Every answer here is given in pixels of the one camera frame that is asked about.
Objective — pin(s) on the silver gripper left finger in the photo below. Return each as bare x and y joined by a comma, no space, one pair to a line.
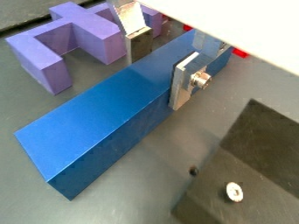
138,34

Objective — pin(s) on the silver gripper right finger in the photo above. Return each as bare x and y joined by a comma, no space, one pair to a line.
190,70

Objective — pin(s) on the blue long block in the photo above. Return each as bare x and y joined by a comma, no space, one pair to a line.
79,139

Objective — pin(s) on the purple E-shaped block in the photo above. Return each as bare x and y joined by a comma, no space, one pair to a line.
88,29

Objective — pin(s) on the red cross-shaped block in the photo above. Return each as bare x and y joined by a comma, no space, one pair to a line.
240,53

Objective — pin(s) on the black block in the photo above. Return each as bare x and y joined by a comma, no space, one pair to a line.
247,185

